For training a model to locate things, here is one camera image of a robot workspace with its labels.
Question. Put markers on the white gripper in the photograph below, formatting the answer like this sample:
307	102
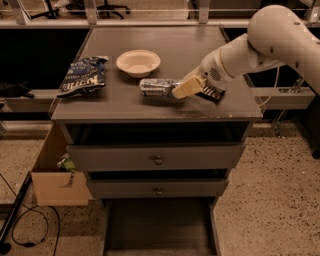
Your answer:
208	71

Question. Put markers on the silver blue redbull can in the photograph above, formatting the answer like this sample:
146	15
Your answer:
158	87

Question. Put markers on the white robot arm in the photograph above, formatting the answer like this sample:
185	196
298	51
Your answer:
275	36

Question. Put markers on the grey drawer cabinet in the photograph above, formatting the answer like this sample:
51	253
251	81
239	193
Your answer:
120	115

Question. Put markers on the grey middle drawer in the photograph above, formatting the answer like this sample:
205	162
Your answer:
153	188

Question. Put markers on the grey top drawer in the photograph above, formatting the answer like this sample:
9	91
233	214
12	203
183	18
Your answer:
126	158

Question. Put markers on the grey open bottom drawer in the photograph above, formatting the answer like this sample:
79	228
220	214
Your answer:
160	227

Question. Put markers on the dark chocolate bar wrapper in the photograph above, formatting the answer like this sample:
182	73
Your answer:
211	93

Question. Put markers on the white paper bowl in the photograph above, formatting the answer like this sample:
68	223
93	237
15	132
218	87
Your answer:
138	63

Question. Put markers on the blue kettle chips bag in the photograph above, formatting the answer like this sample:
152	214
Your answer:
83	77

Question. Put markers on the black office chair base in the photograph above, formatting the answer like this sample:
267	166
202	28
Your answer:
106	10

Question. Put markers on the green item in box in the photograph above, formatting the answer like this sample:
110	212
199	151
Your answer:
66	163

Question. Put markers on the cardboard box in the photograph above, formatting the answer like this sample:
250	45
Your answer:
55	186

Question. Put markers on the black floor bar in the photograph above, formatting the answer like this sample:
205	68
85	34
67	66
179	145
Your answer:
11	214

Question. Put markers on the black object on rail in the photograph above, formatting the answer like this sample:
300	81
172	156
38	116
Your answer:
11	90

